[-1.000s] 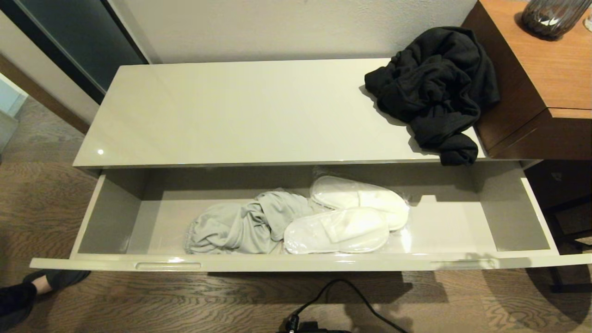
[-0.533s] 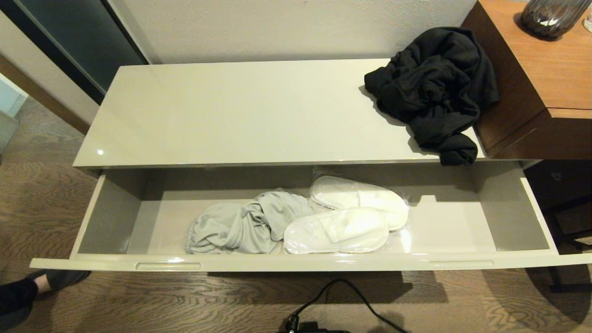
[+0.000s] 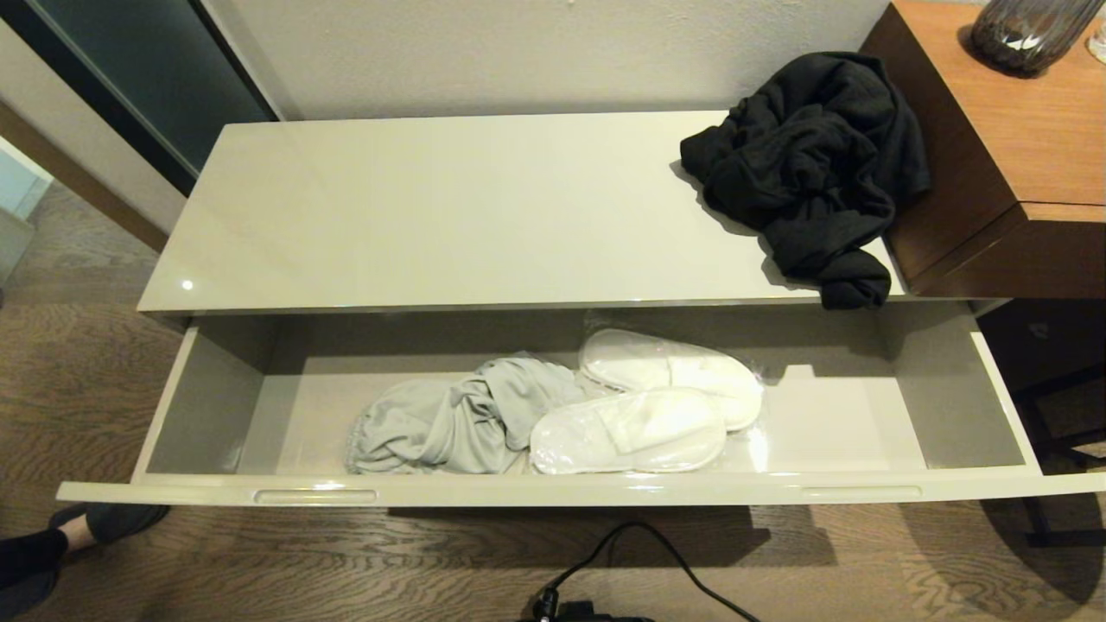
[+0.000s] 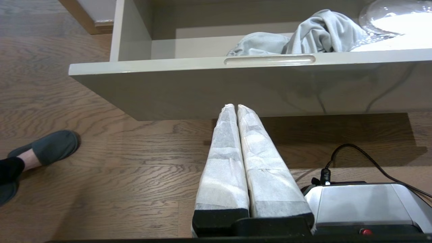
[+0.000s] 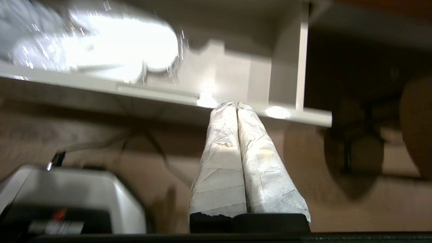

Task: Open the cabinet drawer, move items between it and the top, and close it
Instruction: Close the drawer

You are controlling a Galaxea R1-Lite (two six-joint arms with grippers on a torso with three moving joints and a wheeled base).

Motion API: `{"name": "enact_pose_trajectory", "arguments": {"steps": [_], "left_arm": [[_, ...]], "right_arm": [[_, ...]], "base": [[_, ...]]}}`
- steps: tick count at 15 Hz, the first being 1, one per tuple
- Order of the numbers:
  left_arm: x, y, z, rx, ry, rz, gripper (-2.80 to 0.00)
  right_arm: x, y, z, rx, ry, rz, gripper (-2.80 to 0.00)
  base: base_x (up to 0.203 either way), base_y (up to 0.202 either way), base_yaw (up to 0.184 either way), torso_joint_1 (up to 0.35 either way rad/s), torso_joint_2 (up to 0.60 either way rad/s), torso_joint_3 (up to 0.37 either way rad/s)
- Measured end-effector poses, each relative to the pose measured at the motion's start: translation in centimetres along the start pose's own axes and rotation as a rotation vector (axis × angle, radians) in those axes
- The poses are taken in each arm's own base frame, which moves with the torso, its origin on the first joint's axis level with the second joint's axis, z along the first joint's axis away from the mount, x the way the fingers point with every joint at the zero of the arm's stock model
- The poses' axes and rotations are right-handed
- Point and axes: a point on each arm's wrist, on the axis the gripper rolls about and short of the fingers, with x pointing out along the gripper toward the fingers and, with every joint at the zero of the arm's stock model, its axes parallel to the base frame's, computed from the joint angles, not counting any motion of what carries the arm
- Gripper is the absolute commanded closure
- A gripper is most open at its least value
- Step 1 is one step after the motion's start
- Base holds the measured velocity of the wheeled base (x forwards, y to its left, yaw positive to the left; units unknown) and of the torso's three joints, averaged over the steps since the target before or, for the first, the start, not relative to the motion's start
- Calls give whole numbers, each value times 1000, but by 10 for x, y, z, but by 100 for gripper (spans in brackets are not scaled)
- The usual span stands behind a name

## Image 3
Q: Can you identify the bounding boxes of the white slipper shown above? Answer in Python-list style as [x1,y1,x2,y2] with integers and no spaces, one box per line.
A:
[577,327,766,433]
[529,385,729,476]

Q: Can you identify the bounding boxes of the light grey garment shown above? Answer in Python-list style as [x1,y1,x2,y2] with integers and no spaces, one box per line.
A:
[346,352,599,478]

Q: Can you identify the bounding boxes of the glossy beige wide drawer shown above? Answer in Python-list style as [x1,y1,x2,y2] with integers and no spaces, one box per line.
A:
[55,299,1106,509]

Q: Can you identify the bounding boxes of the black garment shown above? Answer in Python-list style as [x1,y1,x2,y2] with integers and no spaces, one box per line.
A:
[679,50,932,311]

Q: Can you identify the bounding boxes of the robot base housing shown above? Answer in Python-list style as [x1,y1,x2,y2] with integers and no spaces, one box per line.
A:
[517,600,659,622]

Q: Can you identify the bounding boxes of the glossy beige low cabinet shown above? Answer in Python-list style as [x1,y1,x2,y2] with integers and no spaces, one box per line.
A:
[137,109,1014,315]

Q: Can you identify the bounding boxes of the dark glass door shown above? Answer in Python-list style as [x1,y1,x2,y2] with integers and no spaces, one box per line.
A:
[0,0,279,198]

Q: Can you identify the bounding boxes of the brown wooden desk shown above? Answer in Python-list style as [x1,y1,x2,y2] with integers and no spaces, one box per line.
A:
[859,0,1106,301]

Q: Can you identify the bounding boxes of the black metal stand legs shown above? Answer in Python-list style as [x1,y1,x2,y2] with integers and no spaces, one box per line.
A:
[981,302,1106,549]

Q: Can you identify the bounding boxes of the dark ribbed glass vase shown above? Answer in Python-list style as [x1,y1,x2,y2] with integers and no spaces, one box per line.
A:
[968,0,1106,80]

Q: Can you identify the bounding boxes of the black floor cable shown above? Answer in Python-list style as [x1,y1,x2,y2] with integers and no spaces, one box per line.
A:
[531,520,761,622]

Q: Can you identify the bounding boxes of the brown wooden wall trim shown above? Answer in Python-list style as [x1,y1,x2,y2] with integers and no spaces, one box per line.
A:
[0,102,170,253]

